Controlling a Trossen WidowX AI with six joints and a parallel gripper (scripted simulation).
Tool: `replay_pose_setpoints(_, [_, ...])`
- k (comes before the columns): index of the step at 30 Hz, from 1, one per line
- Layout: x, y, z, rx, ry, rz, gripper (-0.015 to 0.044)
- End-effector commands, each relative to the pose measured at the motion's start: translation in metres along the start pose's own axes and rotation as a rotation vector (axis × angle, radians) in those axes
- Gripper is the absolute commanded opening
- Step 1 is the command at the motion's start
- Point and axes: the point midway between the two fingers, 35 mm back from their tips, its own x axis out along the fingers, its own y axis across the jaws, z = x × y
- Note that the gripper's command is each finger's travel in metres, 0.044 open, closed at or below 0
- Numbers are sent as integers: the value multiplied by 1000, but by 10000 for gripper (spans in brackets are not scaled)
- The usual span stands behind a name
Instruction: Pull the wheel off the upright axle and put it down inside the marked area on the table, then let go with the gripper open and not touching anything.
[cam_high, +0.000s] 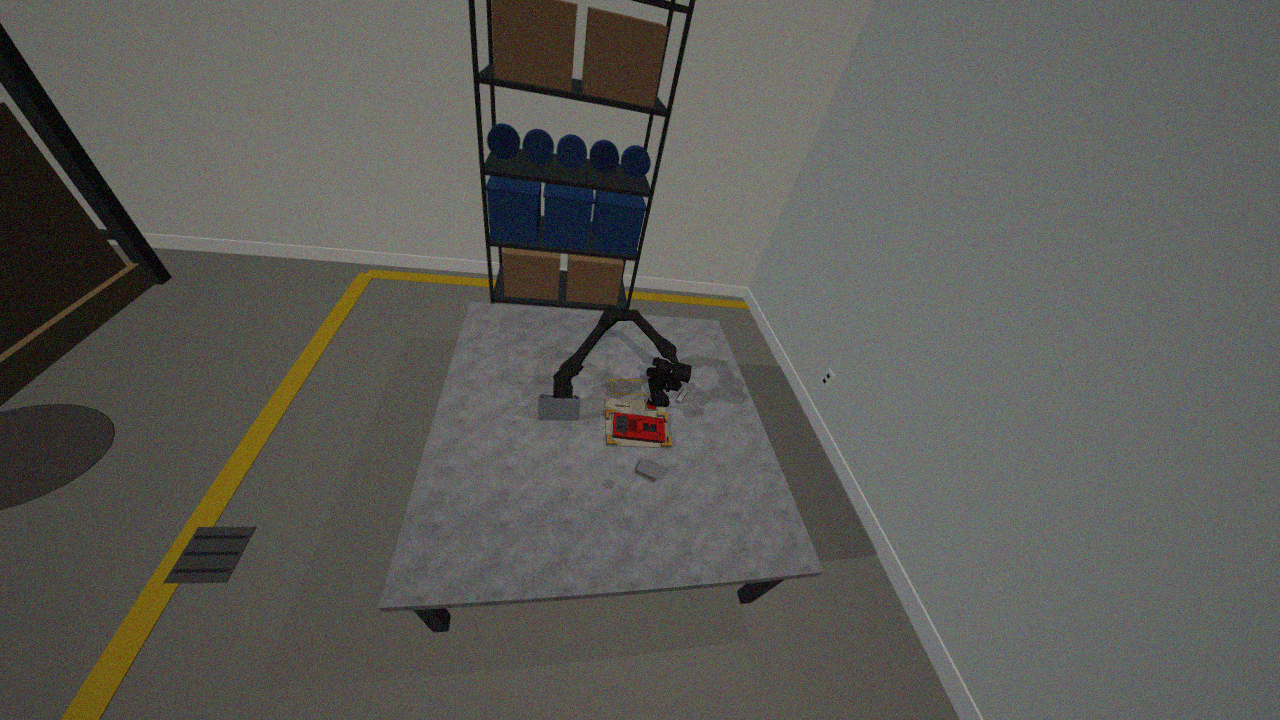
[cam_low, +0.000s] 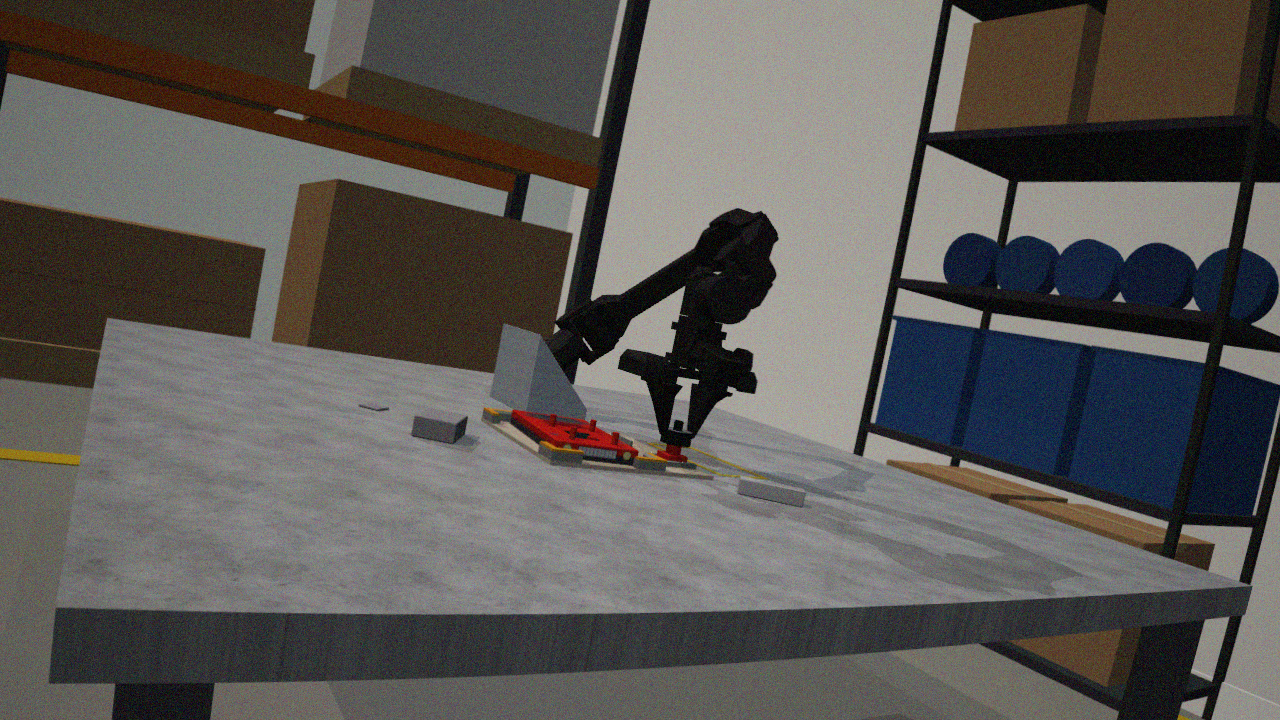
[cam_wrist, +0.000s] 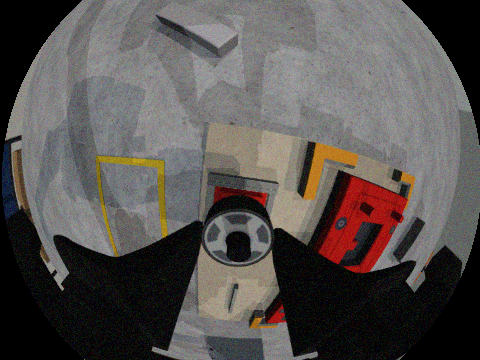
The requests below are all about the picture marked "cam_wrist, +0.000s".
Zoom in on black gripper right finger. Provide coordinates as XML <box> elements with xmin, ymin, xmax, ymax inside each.
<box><xmin>272</xmin><ymin>228</ymin><xmax>416</xmax><ymax>357</ymax></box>

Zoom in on yellow rectangular outline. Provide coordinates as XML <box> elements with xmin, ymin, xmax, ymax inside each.
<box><xmin>96</xmin><ymin>155</ymin><xmax>168</xmax><ymax>257</ymax></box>

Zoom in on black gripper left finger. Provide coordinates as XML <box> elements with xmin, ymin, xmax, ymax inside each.
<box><xmin>53</xmin><ymin>220</ymin><xmax>203</xmax><ymax>351</ymax></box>

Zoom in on black wheel with grey hub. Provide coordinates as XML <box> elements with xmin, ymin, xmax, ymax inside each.
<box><xmin>201</xmin><ymin>195</ymin><xmax>275</xmax><ymax>267</ymax></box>

